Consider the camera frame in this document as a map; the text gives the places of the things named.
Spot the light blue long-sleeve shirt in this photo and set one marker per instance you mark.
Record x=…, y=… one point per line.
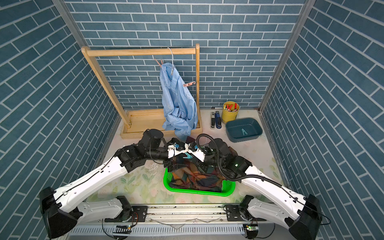
x=180, y=107

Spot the wooden clothes rack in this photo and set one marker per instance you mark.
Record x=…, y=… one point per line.
x=135, y=122

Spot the blue black stapler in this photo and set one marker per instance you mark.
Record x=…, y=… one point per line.
x=218, y=121

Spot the plaid long-sleeve shirt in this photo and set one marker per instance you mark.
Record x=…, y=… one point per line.
x=192, y=179

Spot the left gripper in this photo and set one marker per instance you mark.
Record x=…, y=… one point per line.
x=168, y=163

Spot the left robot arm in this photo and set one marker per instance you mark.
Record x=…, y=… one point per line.
x=59, y=207

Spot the white wire hanger blue shirt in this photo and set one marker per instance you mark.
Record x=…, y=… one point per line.
x=173, y=66

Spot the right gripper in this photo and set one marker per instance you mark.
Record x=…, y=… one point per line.
x=200, y=164

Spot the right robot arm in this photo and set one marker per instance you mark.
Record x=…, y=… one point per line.
x=301, y=215

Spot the yellow metal bucket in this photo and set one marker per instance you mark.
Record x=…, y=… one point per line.
x=229, y=116

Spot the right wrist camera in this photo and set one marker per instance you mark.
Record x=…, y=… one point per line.
x=196, y=152

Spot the teal plastic tub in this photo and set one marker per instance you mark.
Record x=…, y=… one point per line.
x=245, y=129

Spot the white black stapler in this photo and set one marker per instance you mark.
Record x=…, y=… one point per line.
x=213, y=120

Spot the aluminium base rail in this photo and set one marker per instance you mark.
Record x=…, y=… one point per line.
x=182, y=221

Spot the red clothespins in bucket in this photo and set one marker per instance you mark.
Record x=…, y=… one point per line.
x=231, y=107

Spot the pink clothespin left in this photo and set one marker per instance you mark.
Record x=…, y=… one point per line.
x=160, y=62

